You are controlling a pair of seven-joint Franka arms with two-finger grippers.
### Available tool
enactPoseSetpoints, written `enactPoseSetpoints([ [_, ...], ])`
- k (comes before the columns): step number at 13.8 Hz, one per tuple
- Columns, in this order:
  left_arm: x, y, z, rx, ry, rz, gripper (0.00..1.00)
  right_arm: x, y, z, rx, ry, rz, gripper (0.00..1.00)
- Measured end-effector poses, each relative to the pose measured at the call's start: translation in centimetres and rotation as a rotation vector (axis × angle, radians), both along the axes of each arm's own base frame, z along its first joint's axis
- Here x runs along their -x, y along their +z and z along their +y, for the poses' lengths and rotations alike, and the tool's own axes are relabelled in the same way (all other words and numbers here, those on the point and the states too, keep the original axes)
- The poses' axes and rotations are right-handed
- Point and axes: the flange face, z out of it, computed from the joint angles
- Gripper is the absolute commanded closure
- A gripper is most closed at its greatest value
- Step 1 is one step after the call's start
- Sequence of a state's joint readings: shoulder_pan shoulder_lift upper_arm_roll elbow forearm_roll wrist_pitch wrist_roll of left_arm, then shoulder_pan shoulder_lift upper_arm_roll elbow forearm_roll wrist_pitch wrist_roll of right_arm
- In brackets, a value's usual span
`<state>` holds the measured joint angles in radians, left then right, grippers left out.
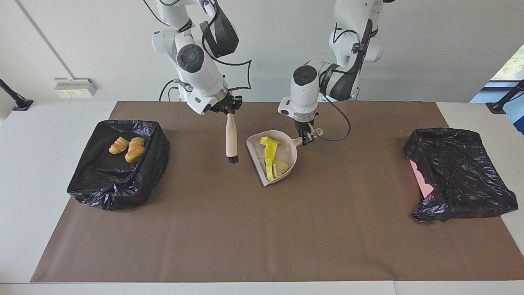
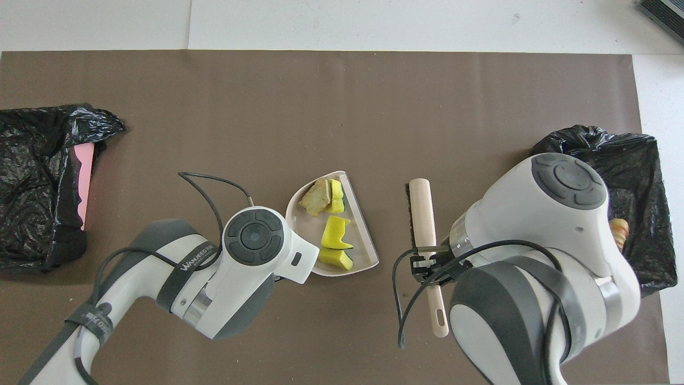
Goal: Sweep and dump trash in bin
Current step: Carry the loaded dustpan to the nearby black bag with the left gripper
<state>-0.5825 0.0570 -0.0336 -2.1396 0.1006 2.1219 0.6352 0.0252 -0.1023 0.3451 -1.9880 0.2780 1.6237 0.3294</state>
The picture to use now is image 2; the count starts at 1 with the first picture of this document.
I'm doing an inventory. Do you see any beige hand brush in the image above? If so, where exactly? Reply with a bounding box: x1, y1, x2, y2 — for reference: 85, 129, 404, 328
408, 178, 450, 338

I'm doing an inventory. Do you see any dark ribbed object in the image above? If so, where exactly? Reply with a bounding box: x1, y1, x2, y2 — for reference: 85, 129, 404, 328
638, 0, 684, 44

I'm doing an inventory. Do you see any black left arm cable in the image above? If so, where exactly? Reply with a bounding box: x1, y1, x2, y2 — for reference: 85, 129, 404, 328
178, 172, 253, 257

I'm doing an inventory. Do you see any pink plastic bin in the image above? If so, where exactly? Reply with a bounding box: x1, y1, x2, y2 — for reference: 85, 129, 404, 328
73, 142, 96, 232

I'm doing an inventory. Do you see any yellow sponge piece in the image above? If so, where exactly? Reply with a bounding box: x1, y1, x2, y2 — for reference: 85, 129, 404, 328
321, 215, 354, 250
318, 247, 354, 271
327, 179, 348, 214

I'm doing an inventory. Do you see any beige ridged food piece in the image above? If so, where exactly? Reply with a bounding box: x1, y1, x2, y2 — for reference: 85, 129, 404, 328
298, 179, 332, 217

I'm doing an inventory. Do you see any pale pink dustpan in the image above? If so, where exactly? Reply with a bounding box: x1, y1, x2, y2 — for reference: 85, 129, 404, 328
285, 171, 380, 277

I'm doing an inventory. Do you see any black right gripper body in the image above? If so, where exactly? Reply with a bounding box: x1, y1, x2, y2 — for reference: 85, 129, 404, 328
441, 250, 473, 279

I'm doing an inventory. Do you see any crumpled black trash bag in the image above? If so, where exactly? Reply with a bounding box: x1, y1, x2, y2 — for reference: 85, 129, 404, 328
0, 103, 127, 272

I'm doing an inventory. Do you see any toy croissant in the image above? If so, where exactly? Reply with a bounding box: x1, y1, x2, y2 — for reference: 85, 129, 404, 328
609, 217, 631, 253

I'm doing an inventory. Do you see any brown table mat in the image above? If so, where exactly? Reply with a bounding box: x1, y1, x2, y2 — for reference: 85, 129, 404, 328
0, 50, 670, 385

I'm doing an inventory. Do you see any black bag covered bin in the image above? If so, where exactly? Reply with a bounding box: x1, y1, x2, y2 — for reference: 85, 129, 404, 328
529, 125, 678, 298

